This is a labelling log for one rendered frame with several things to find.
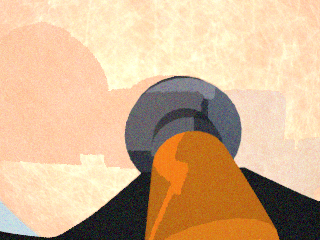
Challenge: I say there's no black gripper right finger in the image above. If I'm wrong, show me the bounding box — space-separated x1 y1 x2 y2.
239 167 320 240

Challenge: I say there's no orange cylinder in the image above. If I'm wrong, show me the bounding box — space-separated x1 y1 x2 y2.
144 131 280 240

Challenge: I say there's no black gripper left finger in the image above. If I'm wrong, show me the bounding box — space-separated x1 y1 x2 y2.
0 172 152 240

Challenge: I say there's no dark round pedestal with shaft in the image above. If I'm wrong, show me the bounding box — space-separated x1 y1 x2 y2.
124 75 241 173

